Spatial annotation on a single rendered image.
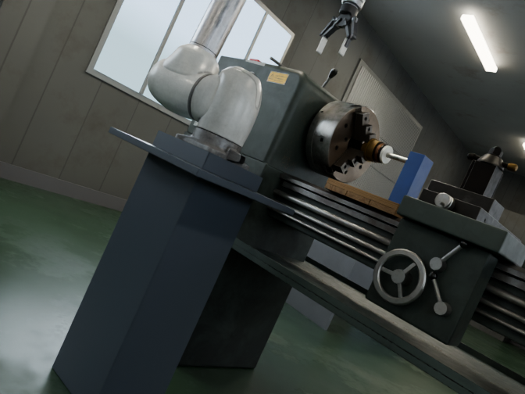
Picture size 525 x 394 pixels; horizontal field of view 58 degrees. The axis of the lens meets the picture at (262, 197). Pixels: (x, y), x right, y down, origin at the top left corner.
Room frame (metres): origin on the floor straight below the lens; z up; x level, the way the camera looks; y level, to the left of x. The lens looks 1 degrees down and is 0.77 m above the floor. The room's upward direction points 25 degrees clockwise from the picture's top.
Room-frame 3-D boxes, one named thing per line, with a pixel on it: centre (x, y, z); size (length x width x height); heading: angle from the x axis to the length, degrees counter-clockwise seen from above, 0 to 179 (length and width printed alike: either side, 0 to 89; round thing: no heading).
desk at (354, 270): (4.16, -1.11, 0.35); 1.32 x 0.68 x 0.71; 131
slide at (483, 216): (1.50, -0.64, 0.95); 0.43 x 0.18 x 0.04; 136
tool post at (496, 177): (1.46, -0.59, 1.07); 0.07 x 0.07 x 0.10; 46
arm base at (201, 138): (1.45, 0.18, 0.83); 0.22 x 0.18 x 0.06; 50
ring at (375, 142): (1.83, -0.32, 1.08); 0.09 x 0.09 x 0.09; 46
